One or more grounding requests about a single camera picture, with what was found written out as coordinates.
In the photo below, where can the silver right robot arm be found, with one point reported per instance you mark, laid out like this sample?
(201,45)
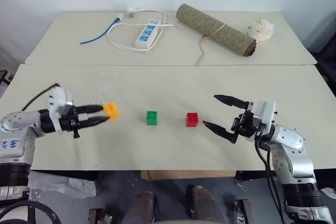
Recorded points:
(291,138)

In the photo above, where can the rolled green mat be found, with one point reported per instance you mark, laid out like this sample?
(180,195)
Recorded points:
(218,30)

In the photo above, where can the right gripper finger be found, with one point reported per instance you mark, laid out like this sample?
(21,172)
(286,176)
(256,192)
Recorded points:
(231,100)
(220,130)

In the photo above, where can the dark rounded brown shape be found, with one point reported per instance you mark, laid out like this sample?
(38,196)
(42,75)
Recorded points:
(203,205)
(139,208)

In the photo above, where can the white fluffy object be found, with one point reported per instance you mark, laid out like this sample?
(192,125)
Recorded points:
(261,30)

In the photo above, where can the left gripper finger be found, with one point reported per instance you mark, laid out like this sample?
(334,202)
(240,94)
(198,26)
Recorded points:
(89,108)
(92,122)

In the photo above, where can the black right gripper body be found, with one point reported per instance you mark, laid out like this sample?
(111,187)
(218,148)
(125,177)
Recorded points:
(245,124)

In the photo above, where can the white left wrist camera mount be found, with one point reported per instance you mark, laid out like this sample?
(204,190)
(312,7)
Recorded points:
(59,100)

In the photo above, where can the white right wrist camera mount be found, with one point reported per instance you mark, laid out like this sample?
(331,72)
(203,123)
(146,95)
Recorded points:
(265,111)

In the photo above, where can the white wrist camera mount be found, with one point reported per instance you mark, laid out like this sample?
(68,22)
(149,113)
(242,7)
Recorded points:
(59,100)
(265,111)

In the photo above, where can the white blue power strip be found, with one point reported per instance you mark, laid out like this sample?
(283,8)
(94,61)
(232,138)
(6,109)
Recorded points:
(147,33)

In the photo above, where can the white plug adapter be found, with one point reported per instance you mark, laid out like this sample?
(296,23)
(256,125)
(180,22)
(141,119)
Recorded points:
(131,9)

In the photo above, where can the clear plastic bag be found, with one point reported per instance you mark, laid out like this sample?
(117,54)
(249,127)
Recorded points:
(60,184)

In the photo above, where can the red toy cube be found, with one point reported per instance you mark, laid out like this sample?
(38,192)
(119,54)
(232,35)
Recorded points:
(192,119)

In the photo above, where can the yellow toy cube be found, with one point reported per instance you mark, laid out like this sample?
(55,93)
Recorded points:
(112,111)

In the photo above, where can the green toy cube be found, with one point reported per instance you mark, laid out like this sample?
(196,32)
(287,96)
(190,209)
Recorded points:
(152,118)

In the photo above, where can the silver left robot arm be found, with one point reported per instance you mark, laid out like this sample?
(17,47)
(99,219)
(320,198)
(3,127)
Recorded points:
(15,123)

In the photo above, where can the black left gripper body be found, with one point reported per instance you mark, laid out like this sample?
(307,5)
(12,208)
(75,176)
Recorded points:
(68,123)

